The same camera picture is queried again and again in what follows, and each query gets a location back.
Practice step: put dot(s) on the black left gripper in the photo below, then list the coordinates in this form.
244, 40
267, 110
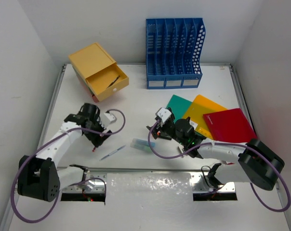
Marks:
96, 139

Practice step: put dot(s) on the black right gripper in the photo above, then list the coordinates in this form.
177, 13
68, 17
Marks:
154, 133

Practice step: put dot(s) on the green pastel highlighter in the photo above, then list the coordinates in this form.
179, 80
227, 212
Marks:
140, 147

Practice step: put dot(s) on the blue gel pen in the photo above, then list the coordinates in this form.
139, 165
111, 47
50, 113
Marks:
113, 152

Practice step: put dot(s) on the green clip file folder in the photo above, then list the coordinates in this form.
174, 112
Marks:
179, 106

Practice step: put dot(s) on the yellow translucent folder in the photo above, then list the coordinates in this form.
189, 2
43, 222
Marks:
199, 107

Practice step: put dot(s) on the yellow drawer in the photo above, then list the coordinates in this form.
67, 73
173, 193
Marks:
98, 82

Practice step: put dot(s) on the drawer box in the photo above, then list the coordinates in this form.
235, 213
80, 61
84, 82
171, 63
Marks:
90, 60

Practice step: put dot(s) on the blue pastel highlighter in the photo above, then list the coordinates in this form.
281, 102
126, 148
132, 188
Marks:
143, 142

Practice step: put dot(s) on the black gel pen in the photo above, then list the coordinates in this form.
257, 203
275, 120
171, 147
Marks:
114, 81

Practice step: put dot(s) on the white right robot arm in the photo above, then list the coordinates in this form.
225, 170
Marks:
251, 162

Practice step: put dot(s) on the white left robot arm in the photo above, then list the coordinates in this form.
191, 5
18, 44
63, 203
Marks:
39, 177

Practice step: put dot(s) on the white pink stapler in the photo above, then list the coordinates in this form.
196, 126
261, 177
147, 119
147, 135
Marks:
181, 150

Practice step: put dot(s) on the red folder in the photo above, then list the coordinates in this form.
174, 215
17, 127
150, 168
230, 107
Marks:
229, 126

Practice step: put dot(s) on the blue file organizer rack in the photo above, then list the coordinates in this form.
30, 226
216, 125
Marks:
173, 50

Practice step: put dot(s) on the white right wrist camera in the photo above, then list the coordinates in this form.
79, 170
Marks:
163, 115

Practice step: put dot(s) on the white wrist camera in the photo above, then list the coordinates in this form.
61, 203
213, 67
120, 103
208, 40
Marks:
163, 115
107, 118

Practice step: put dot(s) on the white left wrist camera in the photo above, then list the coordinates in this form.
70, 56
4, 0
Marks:
107, 118

